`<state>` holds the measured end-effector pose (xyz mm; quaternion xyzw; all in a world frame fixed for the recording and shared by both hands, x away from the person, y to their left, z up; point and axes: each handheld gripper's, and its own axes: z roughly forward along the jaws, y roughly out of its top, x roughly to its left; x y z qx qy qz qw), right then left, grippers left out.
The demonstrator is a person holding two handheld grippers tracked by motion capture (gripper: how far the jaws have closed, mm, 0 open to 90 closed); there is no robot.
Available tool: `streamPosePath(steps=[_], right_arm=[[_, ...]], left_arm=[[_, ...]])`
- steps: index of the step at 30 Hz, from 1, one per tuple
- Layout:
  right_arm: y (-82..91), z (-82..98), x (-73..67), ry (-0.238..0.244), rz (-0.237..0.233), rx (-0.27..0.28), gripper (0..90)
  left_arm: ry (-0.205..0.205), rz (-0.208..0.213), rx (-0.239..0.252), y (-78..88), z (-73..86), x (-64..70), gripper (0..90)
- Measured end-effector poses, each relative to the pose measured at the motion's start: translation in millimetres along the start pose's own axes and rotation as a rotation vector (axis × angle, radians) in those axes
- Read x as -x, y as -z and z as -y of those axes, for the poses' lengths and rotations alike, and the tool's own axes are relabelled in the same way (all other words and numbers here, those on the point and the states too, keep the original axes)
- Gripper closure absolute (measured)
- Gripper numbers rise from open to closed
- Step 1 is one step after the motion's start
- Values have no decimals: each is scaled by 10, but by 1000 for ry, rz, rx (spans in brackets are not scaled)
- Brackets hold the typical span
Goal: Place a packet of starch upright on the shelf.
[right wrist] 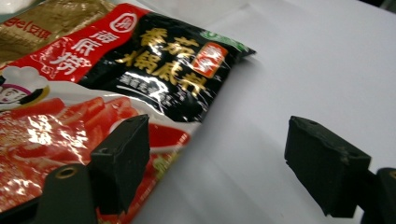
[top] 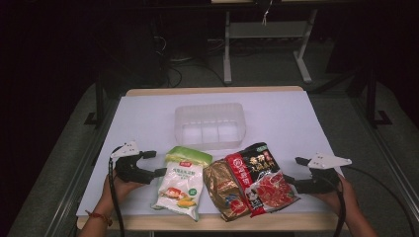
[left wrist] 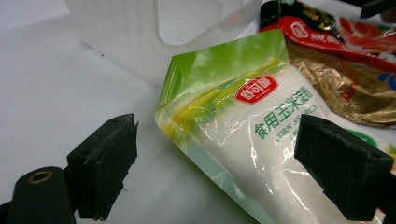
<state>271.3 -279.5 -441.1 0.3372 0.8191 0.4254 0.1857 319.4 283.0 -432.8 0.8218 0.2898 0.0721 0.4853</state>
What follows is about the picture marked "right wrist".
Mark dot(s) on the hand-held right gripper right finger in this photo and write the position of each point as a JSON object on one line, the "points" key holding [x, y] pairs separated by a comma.
{"points": [[327, 168]]}

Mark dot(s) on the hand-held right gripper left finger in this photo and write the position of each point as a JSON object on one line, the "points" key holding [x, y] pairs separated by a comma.
{"points": [[123, 161]]}

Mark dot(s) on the red and black seasoning packet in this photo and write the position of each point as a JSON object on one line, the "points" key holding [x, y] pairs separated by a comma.
{"points": [[162, 62]]}

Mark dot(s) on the gold snack packet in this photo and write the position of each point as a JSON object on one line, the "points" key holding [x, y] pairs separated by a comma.
{"points": [[46, 21]]}

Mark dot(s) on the white object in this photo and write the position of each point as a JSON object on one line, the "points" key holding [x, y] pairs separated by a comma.
{"points": [[12, 4]]}

